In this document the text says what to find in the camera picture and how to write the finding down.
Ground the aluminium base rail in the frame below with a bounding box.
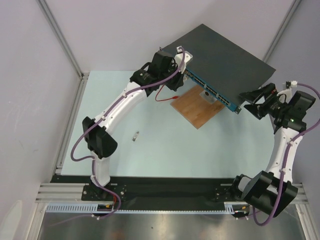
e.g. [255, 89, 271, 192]
[34, 182, 87, 204]

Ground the silver SFP module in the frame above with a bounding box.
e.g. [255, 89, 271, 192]
[132, 131, 140, 142]

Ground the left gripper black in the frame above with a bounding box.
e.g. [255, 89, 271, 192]
[159, 62, 186, 92]

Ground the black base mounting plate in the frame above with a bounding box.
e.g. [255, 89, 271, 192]
[51, 175, 250, 210]

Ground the blue black network switch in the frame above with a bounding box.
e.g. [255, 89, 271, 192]
[163, 24, 276, 114]

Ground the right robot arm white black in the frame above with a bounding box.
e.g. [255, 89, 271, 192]
[230, 81, 320, 226]

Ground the wooden base board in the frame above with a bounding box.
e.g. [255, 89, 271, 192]
[170, 85, 225, 129]

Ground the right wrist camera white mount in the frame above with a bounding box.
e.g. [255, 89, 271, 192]
[281, 80, 298, 98]

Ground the left aluminium frame post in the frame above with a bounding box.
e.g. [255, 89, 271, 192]
[36, 0, 89, 80]

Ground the white slotted cable duct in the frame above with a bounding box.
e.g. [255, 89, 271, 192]
[45, 202, 250, 214]

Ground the right aluminium frame post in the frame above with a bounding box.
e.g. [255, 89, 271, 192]
[262, 0, 303, 63]

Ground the aluminium frame post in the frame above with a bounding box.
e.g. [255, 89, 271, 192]
[36, 0, 89, 80]
[262, 0, 303, 63]

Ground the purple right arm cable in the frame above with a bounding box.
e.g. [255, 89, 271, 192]
[252, 82, 320, 227]

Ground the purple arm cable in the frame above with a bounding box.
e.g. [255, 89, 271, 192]
[71, 46, 187, 221]
[252, 82, 320, 227]

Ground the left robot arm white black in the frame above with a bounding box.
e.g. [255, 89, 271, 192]
[82, 48, 193, 200]

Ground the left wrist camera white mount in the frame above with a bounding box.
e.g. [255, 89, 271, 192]
[174, 46, 193, 73]

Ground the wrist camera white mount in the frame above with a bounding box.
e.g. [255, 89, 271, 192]
[174, 46, 193, 73]
[281, 80, 298, 98]

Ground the red ethernet cable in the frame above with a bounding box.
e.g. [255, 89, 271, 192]
[154, 84, 181, 102]

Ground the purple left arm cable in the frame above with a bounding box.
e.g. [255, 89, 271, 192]
[71, 46, 187, 221]

